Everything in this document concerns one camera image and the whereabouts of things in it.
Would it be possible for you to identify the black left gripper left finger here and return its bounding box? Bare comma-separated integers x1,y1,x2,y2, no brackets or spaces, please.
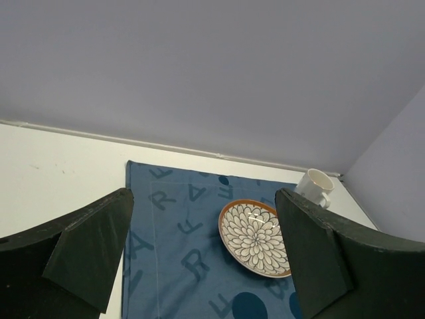
1,188,134,318

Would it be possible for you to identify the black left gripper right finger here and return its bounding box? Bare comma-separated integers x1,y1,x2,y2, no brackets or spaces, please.
275,188,424,318

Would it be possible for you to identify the white ceramic mug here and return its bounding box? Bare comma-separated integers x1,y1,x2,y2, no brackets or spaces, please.
294,168,335,209

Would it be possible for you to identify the floral plate with brown rim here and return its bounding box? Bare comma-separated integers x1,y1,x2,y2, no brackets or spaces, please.
218,199,292,278

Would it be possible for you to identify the blue letter-print cloth placemat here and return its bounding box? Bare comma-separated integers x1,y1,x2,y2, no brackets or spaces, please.
122,161,301,318

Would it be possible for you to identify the aluminium table edge rail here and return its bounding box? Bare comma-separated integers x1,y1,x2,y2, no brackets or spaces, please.
0,119,343,177

